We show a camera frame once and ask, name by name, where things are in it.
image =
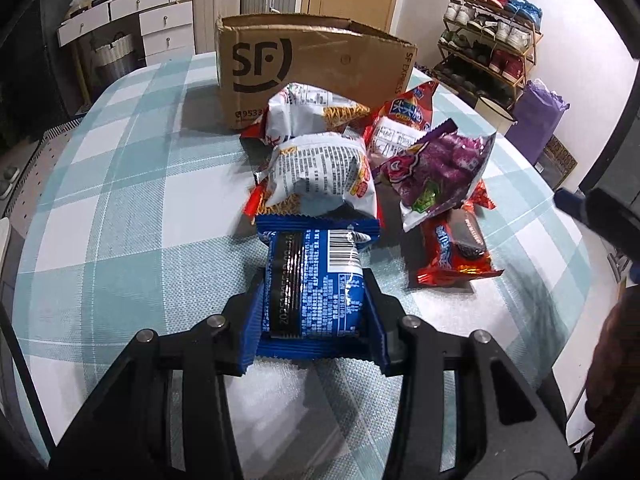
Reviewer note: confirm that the red cookie packet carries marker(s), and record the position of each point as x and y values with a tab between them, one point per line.
450	250

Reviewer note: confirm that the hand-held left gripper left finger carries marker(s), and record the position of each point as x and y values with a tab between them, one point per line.
235	320

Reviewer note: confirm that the row of racked shoes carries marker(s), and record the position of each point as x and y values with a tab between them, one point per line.
500	30

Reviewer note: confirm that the white noodle snack packet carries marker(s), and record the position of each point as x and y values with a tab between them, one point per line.
305	105
315	170

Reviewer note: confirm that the teal checkered tablecloth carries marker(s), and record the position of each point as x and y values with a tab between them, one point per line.
125	210

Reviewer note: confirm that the purple gift bag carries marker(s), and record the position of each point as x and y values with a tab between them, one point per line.
537	115

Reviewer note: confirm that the white bin black rim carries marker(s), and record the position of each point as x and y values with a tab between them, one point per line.
495	112

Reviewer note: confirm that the beige suitcase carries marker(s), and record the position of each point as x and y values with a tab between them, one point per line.
215	5

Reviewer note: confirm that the white drawer cabinet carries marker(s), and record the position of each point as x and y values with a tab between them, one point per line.
160	20

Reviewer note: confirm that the purple snack packet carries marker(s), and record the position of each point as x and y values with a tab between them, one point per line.
440	170

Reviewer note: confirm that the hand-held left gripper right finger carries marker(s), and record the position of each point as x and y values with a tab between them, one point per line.
400	332

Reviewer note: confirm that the patterned floor rug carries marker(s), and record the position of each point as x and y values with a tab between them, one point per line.
25	160

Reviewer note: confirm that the woven laundry basket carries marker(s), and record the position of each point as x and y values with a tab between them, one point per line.
112	57

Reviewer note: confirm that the red snack packet white label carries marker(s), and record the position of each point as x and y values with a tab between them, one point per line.
400	127

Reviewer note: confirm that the brown cardboard box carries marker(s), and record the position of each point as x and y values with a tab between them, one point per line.
320	55

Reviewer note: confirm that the dark doormat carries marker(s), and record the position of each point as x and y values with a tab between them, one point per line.
557	160

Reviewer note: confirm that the blue snack packet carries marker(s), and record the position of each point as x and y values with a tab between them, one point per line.
315	285

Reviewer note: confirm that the grey slipper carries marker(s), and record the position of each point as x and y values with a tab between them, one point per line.
5	189
11	175

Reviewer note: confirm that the metal shoe rack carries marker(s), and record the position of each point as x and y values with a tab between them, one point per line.
532	55

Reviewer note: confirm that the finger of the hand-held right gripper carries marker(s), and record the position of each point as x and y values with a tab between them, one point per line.
570	201

